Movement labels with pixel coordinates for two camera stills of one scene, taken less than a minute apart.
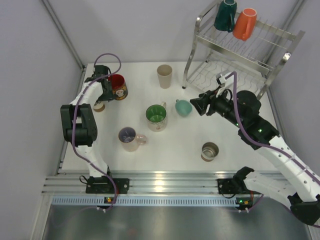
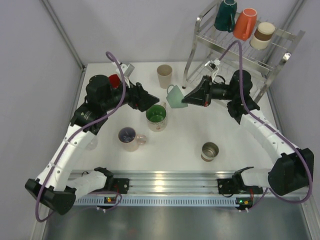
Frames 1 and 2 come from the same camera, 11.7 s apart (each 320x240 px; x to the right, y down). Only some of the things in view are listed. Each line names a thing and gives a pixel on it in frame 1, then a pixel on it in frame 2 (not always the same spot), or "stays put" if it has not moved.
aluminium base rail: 141,181 stays put
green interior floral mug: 156,115 stays put
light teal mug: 183,107 to 174,97
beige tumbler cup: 164,72 stays put
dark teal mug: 225,17 stays put
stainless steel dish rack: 256,61 stays put
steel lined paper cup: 210,150 stays put
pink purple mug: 130,141 stays put
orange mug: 245,24 stays put
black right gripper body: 222,105 to 208,91
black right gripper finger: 201,104 to 195,98
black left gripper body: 107,94 to 131,99
